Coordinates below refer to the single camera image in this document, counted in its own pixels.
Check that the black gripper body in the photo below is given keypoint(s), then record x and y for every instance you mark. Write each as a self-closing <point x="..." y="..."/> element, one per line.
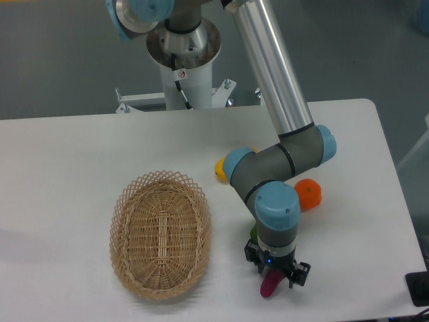
<point x="283" y="263"/>

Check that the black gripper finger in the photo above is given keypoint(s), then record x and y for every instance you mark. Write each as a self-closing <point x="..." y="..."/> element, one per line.
<point x="254" y="255"/>
<point x="297" y="273"/>

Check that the purple sweet potato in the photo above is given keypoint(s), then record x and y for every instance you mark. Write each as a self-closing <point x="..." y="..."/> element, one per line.
<point x="270" y="282"/>

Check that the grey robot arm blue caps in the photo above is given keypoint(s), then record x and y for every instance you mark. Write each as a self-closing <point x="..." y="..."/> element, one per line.
<point x="184" y="45"/>

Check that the green bok choy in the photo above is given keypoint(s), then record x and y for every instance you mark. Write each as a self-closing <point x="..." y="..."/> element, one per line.
<point x="253" y="235"/>

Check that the orange tangerine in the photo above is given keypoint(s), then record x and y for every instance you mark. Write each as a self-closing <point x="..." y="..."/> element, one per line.
<point x="309" y="193"/>

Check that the yellow mango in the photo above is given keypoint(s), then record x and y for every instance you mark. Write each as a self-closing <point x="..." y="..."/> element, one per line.
<point x="221" y="171"/>

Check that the woven wicker basket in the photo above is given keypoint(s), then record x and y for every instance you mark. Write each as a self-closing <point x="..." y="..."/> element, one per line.
<point x="160" y="235"/>

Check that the black device at table edge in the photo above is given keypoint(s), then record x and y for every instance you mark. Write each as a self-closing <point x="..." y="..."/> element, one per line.
<point x="417" y="283"/>

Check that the white metal base frame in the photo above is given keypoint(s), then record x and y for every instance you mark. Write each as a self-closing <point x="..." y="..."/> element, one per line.
<point x="227" y="94"/>

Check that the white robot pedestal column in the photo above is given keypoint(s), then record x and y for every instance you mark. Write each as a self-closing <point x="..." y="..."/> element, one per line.
<point x="196" y="84"/>

